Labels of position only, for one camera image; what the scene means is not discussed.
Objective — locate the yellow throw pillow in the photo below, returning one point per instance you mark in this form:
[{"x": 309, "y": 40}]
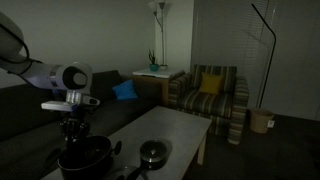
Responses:
[{"x": 211, "y": 83}]

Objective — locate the blue throw pillow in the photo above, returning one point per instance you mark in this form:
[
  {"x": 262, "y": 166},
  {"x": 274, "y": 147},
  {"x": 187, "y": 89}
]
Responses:
[{"x": 125, "y": 91}]

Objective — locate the black pot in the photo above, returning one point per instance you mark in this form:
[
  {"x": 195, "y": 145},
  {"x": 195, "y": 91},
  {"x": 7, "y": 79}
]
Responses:
[{"x": 93, "y": 163}]

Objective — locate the dark grey sofa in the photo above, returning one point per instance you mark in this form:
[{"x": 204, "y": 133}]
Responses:
[{"x": 110, "y": 113}]

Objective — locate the white floor lamp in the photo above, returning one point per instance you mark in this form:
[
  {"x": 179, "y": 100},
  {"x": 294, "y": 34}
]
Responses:
[{"x": 162, "y": 40}]

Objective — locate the striped armchair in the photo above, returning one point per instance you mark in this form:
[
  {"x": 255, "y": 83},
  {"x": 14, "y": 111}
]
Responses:
[{"x": 206, "y": 103}]

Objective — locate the window blinds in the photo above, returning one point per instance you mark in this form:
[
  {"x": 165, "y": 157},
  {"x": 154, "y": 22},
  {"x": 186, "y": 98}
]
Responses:
[{"x": 233, "y": 40}]

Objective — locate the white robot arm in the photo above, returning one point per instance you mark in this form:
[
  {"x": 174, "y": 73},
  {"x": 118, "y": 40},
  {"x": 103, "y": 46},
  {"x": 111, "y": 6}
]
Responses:
[{"x": 43, "y": 75}]

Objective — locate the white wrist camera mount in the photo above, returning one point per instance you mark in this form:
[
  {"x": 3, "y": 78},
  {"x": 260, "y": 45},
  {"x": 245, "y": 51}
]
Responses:
[{"x": 58, "y": 106}]

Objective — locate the wooden side table white top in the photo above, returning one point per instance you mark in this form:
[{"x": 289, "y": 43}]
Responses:
[{"x": 156, "y": 78}]

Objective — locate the beige waste basket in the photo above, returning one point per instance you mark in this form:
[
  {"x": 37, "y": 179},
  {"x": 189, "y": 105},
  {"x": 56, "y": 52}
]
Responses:
[{"x": 260, "y": 120}]

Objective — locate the thin black floor lamp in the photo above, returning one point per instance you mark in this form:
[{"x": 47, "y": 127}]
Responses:
[{"x": 270, "y": 56}]

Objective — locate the potted plant teal pot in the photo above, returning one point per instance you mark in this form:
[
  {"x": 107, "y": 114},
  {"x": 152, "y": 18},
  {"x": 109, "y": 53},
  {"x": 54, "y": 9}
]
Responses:
[{"x": 153, "y": 66}]

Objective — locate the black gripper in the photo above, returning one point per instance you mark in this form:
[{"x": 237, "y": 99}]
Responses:
[{"x": 75, "y": 125}]

